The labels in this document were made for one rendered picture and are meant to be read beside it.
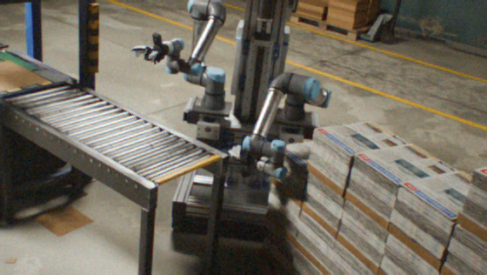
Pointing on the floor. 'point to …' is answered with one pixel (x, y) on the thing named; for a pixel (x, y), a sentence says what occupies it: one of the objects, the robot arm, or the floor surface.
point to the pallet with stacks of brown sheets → (338, 15)
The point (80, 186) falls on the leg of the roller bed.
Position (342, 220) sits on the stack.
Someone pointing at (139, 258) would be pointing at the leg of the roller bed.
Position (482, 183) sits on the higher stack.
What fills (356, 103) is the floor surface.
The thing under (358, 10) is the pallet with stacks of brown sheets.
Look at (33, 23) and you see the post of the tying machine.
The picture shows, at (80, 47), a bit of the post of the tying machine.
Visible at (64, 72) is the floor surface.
